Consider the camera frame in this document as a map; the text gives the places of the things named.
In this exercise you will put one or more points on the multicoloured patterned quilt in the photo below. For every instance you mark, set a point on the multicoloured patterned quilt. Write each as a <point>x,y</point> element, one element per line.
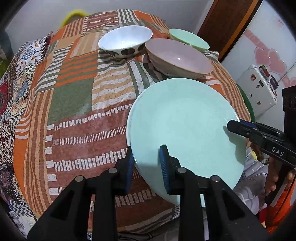
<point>13,81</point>

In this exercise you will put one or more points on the grey patterned cloth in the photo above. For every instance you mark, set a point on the grey patterned cloth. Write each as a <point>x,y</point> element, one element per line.
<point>249,190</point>

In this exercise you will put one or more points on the pink bowl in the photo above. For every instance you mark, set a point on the pink bowl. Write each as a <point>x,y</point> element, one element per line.
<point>178,55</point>

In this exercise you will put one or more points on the mint green round plate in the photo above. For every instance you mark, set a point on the mint green round plate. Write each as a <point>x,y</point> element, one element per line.
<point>185,120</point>

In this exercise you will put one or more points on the person's right hand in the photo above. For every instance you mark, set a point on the person's right hand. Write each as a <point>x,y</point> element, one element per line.
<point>272,176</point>

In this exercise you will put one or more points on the yellow foam arch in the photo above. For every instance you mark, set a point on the yellow foam arch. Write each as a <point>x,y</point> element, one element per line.
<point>69,16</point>

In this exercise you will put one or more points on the white bowl with dark spots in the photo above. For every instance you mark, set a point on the white bowl with dark spots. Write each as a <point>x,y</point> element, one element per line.
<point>124,37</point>

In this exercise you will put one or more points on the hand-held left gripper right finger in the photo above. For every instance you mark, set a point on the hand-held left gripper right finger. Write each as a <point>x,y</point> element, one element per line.
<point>164,166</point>

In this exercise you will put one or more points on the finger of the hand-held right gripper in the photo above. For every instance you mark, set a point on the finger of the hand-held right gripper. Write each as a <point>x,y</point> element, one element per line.
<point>266,129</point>
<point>242,131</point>

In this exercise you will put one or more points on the white sliding wardrobe door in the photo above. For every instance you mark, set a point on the white sliding wardrobe door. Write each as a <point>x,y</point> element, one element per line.
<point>266,34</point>

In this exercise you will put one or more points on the mint green bowl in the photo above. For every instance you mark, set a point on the mint green bowl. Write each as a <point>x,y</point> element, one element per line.
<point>185,37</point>

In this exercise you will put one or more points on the brown wooden door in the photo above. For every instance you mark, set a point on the brown wooden door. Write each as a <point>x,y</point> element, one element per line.
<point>226,23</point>

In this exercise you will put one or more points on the orange striped patchwork bedsheet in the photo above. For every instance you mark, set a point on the orange striped patchwork bedsheet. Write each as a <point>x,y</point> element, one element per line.
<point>81,92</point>

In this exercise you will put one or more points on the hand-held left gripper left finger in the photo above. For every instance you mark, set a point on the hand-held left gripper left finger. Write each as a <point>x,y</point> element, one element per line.
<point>129,171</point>

